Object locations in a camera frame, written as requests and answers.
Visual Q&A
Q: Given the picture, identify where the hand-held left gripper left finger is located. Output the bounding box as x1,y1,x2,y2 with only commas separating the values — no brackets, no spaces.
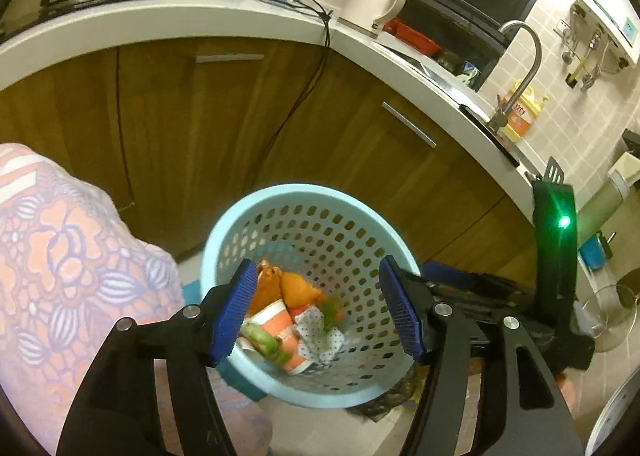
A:
55,259,258,456

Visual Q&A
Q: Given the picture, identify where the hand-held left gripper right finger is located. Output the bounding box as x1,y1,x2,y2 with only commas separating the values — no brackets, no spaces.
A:
378,255,586,456

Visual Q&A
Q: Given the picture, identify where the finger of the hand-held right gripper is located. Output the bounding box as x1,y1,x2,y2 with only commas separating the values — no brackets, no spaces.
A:
432,286,506,324
422,260,538,307

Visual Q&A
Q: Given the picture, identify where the green vegetable leaf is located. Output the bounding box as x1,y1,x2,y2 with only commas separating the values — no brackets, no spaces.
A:
320,299,345,334
241,321,286,364

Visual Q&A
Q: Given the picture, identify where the orange peel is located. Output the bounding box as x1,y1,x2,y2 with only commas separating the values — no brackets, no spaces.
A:
255,259,283,314
280,272,326,309

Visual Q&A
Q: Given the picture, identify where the orange white paper cup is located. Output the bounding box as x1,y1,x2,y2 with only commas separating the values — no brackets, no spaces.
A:
237,299,313,377

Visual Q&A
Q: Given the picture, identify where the white dotted cloth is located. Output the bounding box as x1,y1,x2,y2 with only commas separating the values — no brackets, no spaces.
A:
294,309,348,366

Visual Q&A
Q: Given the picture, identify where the light blue perforated basket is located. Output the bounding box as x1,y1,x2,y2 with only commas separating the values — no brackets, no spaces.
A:
200,181,423,409

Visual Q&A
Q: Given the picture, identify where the blue cup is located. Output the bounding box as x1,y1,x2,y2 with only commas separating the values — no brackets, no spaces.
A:
579,231,613,269

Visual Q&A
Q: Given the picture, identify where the glass bowl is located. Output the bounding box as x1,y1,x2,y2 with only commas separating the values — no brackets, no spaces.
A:
575,283,636,352

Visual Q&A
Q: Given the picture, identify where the black plastic bag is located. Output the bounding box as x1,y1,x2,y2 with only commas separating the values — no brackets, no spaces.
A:
345,366,418,422

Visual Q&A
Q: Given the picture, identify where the black slotted spatula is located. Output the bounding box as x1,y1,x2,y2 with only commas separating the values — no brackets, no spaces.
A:
535,156,567,184

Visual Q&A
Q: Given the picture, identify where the yellow detergent bottle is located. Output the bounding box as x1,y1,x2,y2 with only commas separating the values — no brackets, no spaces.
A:
500,80,548,142

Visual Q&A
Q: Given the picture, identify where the pink floral blanket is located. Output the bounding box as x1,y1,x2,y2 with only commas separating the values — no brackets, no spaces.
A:
0,142,273,456

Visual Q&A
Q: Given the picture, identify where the white round plate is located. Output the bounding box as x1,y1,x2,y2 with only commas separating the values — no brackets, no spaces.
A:
585,378,640,456

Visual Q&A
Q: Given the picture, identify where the wooden kitchen cabinet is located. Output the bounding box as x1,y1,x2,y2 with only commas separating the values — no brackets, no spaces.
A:
0,36,536,282

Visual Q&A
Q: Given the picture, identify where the steel kitchen faucet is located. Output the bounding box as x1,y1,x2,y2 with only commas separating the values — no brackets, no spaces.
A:
487,20,543,132

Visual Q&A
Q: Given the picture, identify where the red tray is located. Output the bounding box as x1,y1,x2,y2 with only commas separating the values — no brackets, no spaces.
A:
382,18,441,56

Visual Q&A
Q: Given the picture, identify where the white water heater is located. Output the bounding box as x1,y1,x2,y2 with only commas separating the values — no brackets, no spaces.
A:
570,0,640,62

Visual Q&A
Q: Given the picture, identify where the cream electric kettle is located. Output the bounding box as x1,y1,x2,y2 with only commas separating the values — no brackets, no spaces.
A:
340,0,407,40

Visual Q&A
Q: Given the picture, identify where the metal cabinet handle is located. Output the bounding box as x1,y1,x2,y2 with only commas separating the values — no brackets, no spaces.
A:
196,54,265,64
381,102,437,149

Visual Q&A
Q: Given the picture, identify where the black power cable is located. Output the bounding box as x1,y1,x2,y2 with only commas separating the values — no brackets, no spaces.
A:
240,0,333,197

